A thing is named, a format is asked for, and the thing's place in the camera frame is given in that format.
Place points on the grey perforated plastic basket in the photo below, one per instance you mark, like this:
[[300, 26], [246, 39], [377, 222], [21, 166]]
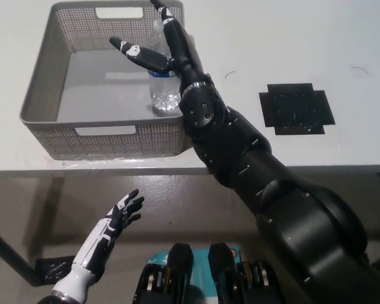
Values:
[[98, 139]]

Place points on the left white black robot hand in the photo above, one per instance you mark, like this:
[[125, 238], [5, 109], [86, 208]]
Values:
[[98, 237]]

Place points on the black tape patch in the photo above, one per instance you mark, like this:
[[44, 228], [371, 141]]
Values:
[[296, 109]]

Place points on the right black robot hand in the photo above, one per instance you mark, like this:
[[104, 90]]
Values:
[[180, 50]]

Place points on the clear plastic water bottle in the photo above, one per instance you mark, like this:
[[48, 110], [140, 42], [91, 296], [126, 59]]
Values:
[[164, 95]]

